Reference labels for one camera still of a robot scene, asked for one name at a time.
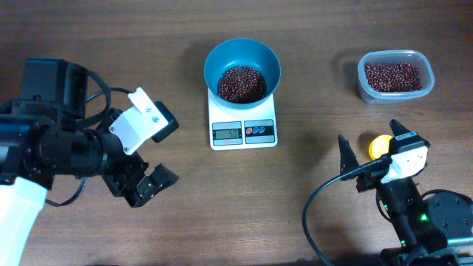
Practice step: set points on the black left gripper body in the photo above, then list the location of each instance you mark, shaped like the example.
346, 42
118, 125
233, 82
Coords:
141, 165

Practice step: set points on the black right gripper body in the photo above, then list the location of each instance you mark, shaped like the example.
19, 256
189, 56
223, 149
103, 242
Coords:
373, 177

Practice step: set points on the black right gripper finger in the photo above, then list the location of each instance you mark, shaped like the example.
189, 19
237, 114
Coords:
348, 160
399, 131

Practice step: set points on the yellow plastic measuring scoop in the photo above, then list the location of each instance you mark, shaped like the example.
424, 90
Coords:
379, 146

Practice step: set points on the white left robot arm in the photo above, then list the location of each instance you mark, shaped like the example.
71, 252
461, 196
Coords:
45, 133

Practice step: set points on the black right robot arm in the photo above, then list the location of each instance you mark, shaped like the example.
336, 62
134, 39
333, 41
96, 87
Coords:
432, 227

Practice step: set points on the white digital kitchen scale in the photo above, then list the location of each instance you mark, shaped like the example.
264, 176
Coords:
231, 128

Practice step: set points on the red beans in bowl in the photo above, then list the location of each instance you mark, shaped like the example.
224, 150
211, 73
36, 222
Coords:
241, 84

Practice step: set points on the blue plastic bowl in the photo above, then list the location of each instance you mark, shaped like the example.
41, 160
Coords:
242, 52

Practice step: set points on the red adzuki beans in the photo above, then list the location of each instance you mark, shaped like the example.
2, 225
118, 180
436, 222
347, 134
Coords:
393, 78

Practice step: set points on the clear plastic food container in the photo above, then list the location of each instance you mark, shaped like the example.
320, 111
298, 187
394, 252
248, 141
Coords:
389, 57

